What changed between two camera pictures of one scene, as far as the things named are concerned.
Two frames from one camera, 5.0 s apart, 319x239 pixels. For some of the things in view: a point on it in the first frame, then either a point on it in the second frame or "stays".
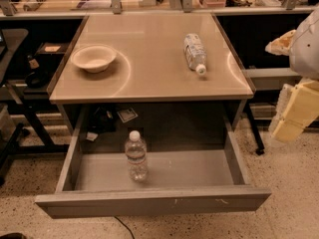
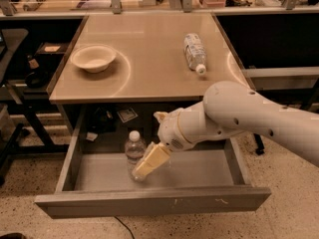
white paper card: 127,115 stays
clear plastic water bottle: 136,151 stays
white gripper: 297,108 → 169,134
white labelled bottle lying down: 195,53 stays
